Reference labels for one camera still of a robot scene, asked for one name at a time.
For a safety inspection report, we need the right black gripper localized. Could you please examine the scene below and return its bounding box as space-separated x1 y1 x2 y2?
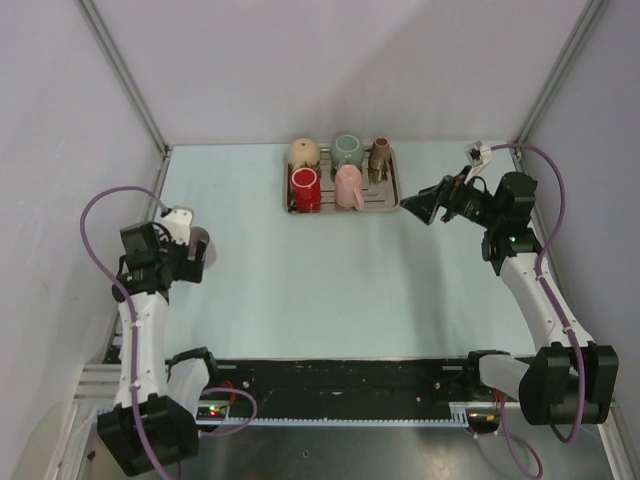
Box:
400 166 503 230

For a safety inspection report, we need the mauve ceramic cup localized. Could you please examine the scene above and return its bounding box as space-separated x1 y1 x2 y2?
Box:
189 226 217 269

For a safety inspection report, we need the pink ceramic mug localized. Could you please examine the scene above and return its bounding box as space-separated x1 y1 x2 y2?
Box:
334 165 364 211

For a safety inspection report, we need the red ceramic mug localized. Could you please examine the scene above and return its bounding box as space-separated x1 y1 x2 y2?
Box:
289 167 322 212

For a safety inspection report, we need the beige ceramic mug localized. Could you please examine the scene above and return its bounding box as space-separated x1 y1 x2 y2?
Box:
286 138 321 170

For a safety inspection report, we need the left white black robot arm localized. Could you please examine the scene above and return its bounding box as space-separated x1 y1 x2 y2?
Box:
98 222 222 477

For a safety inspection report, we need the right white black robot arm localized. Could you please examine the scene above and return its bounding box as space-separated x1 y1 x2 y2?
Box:
400 172 619 426

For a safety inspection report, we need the green ceramic mug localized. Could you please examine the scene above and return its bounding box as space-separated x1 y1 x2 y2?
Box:
329 134 366 169

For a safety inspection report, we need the metal serving tray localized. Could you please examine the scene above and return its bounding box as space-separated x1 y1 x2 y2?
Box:
282 149 403 215

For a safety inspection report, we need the brown ceramic cup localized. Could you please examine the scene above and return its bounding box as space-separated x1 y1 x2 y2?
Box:
368 137 391 183

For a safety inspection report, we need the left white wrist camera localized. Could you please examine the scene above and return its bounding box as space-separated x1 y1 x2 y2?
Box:
157 206 194 245

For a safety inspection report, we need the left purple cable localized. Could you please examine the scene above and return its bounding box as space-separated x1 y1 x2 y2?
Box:
80 186 259 480

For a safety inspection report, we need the purple cable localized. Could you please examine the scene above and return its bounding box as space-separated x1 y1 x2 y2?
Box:
487 143 587 480
80 186 259 480

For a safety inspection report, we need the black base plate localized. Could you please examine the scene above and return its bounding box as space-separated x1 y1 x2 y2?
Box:
206 358 496 423

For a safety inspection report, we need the left aluminium frame post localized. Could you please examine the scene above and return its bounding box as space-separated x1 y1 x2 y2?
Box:
75 0 169 157

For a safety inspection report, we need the aluminium frame post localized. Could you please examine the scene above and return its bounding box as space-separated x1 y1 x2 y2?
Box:
515 0 610 143
75 0 169 157

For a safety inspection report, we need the grey slotted cable duct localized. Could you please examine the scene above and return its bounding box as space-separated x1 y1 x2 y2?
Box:
196 407 469 428

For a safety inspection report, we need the right aluminium frame post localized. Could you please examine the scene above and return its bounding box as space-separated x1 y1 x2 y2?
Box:
515 0 610 143

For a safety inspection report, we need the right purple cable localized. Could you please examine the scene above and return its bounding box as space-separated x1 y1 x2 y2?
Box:
487 143 587 480

